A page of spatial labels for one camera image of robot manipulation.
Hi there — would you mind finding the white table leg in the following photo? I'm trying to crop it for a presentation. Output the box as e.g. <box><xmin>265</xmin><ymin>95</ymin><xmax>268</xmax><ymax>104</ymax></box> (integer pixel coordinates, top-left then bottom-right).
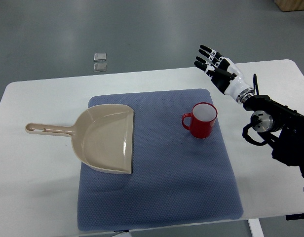
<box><xmin>248</xmin><ymin>218</ymin><xmax>264</xmax><ymax>237</ymax></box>

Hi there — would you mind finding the blue-grey textured mat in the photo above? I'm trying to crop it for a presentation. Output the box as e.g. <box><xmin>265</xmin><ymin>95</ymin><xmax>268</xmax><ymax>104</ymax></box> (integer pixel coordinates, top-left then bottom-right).
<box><xmin>77</xmin><ymin>89</ymin><xmax>243</xmax><ymax>231</ymax></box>

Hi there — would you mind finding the red cup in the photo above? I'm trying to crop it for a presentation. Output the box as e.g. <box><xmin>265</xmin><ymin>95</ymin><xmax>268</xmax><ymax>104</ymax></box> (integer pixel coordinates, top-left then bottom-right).
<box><xmin>182</xmin><ymin>102</ymin><xmax>218</xmax><ymax>139</ymax></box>

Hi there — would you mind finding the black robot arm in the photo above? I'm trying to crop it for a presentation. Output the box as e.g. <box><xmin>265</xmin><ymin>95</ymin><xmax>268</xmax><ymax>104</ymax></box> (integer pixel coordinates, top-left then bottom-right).
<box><xmin>242</xmin><ymin>75</ymin><xmax>304</xmax><ymax>178</ymax></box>

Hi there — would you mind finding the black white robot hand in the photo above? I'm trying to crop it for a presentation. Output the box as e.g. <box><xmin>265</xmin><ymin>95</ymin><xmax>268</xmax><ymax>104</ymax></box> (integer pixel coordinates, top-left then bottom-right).
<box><xmin>194</xmin><ymin>45</ymin><xmax>254</xmax><ymax>104</ymax></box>

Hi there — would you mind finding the wooden box corner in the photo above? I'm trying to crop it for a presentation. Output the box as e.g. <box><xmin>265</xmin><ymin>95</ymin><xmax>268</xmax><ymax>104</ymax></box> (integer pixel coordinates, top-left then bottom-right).
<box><xmin>274</xmin><ymin>0</ymin><xmax>304</xmax><ymax>12</ymax></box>

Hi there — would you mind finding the upper metal floor plate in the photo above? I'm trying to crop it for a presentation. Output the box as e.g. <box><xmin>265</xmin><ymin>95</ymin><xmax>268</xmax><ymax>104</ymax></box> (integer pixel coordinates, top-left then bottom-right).
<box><xmin>93</xmin><ymin>53</ymin><xmax>107</xmax><ymax>62</ymax></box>

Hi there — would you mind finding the beige plastic dustpan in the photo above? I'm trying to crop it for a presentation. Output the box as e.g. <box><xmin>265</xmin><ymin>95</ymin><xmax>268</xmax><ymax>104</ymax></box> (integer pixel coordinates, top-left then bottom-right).
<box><xmin>25</xmin><ymin>104</ymin><xmax>134</xmax><ymax>174</ymax></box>

